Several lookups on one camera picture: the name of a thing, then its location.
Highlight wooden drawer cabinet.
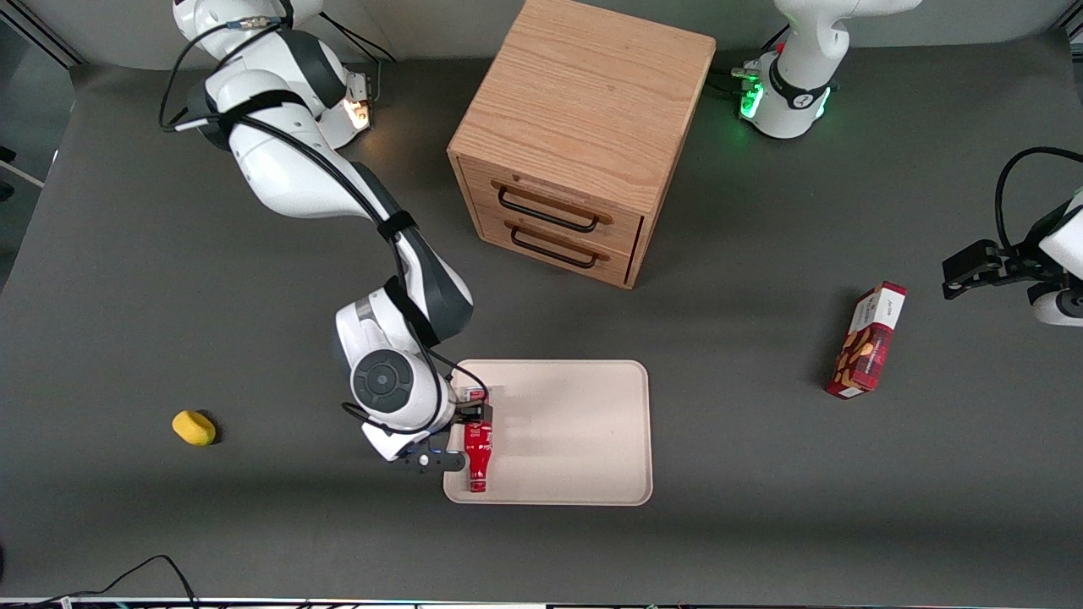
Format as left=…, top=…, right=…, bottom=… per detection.
left=447, top=0, right=717, bottom=290

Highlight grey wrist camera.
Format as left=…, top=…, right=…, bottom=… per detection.
left=1027, top=283, right=1083, bottom=328
left=396, top=451, right=468, bottom=473

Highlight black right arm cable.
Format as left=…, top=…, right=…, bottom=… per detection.
left=159, top=13, right=493, bottom=441

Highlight black right base cable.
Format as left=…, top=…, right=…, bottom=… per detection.
left=320, top=12, right=399, bottom=63

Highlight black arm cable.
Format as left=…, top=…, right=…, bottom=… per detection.
left=995, top=146, right=1083, bottom=248
left=159, top=13, right=493, bottom=441

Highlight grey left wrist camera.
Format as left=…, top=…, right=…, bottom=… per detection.
left=1027, top=283, right=1083, bottom=328

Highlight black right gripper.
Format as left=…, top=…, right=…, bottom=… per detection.
left=440, top=401, right=496, bottom=458

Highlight red coke bottle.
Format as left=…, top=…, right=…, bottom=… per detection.
left=461, top=387, right=495, bottom=494

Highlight black cable at table edge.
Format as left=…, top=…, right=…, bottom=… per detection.
left=0, top=554, right=201, bottom=609

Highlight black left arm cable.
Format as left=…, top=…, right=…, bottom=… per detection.
left=995, top=146, right=1083, bottom=248

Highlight black left base cables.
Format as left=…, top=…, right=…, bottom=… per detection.
left=709, top=25, right=793, bottom=99

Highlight black drawer handle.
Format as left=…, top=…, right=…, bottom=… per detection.
left=496, top=184, right=603, bottom=234
left=509, top=224, right=602, bottom=270

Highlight wooden drawer front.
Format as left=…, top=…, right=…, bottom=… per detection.
left=459, top=157, right=646, bottom=255
left=476, top=207, right=637, bottom=288

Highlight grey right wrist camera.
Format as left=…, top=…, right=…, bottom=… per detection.
left=396, top=451, right=468, bottom=473

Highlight beige plastic tray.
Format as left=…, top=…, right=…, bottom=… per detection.
left=443, top=359, right=654, bottom=507

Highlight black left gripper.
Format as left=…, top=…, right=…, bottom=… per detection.
left=942, top=201, right=1074, bottom=302

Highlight red snack box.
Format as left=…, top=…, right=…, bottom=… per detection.
left=826, top=281, right=908, bottom=400

